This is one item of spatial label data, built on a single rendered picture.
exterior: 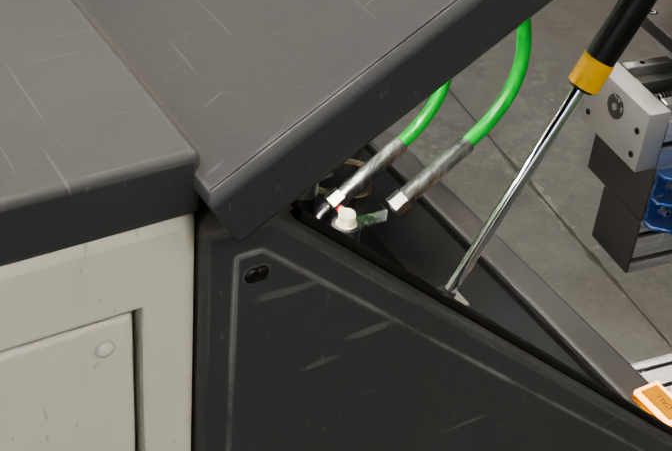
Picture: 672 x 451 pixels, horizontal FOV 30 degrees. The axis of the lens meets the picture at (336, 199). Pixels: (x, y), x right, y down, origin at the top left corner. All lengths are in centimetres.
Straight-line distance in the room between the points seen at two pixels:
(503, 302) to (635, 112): 37
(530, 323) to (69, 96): 85
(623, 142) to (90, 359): 116
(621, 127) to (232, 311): 110
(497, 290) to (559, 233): 165
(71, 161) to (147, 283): 7
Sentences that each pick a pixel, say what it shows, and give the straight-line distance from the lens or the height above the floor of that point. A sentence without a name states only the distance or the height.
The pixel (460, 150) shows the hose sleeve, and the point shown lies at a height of 116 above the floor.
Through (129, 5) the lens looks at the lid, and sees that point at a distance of 66.
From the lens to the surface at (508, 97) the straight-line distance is 119.
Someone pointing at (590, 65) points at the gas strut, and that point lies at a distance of 72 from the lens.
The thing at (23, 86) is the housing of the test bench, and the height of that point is 150.
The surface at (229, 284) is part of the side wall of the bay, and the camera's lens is 61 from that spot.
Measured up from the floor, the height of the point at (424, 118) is 114.
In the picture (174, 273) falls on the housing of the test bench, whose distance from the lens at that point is 59.
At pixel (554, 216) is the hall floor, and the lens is 309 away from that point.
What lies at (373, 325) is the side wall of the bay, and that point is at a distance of 69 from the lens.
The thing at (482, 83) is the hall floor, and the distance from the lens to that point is 355.
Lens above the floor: 182
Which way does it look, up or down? 37 degrees down
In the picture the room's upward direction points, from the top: 6 degrees clockwise
